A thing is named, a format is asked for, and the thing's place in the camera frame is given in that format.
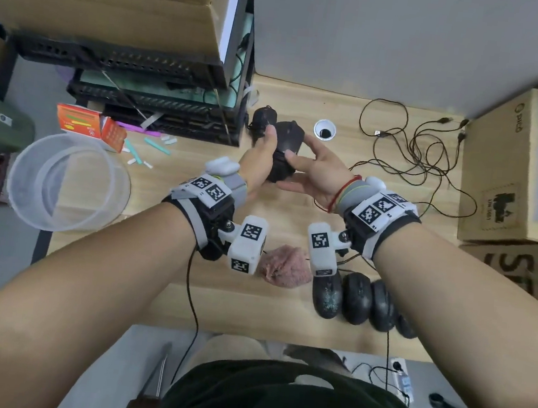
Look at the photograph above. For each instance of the white left wrist puck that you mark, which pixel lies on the white left wrist puck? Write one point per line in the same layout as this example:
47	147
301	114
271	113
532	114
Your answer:
222	166

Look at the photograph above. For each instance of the black stacked tray rack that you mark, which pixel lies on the black stacked tray rack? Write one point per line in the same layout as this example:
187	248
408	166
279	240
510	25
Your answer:
121	59

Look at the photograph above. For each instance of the person's right forearm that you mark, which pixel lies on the person's right forearm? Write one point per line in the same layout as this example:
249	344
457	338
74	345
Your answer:
465	342

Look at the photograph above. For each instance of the person's right hand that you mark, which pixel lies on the person's right hand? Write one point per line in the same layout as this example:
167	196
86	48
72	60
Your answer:
325	174

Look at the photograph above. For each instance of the plain cardboard box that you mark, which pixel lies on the plain cardboard box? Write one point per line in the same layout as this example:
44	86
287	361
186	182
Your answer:
102	13

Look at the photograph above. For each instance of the left wrist camera rig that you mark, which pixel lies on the left wrist camera rig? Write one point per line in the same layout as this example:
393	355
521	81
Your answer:
245	247

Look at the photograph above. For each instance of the white chest device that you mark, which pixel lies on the white chest device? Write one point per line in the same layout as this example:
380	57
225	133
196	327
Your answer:
314	381

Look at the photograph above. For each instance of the orange box with green print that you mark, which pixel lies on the orange box with green print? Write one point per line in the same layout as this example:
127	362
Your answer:
79	120

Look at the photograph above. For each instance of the grey right wrist sleeve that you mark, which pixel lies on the grey right wrist sleeve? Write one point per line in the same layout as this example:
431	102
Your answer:
353	196

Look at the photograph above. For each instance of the grey wrist sleeve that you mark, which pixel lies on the grey wrist sleeve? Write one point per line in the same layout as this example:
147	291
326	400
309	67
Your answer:
236	183
353	196

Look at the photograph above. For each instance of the small white tube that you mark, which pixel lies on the small white tube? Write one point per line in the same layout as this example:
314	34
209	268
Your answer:
148	165
169	140

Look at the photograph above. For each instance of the white right wrist puck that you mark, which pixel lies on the white right wrist puck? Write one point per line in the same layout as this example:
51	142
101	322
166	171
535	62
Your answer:
375	183

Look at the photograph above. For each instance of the clear plastic basin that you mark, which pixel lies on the clear plastic basin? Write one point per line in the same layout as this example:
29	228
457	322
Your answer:
26	185

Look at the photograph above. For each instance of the person's left forearm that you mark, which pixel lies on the person's left forearm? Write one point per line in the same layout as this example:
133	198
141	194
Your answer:
56	313

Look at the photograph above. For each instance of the white power strip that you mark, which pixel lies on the white power strip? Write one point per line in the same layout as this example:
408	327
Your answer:
403	381

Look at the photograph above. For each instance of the purple plastic strip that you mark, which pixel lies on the purple plastic strip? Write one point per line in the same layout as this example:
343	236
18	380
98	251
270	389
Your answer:
138	128

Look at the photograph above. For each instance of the person's beige trousers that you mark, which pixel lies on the person's beige trousers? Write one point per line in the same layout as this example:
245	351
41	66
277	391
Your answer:
234	349

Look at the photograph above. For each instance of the plain orange small box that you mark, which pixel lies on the plain orange small box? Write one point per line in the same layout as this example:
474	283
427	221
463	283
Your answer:
113	134

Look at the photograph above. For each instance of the pink fluffy wiping cloth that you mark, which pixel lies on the pink fluffy wiping cloth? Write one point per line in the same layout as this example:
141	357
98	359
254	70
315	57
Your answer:
286	266

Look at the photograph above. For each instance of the white wrist puck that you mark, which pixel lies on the white wrist puck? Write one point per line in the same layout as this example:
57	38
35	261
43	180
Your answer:
222	166
375	183

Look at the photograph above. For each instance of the person's left hand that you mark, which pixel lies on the person's left hand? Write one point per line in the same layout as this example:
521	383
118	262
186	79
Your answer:
256	162

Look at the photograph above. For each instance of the grey left wrist sleeve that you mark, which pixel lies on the grey left wrist sleeve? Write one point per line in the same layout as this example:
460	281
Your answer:
236	183

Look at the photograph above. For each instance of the small stamped cardboard box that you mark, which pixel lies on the small stamped cardboard box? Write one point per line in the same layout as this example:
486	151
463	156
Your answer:
494	163

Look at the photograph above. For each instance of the black computer mouse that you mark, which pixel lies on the black computer mouse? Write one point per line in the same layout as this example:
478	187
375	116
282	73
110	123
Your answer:
404	328
356	300
327	295
382	308
289	139
261	116

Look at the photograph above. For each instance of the teal pen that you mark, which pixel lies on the teal pen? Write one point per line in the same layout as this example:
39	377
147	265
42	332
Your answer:
157	146
133	151

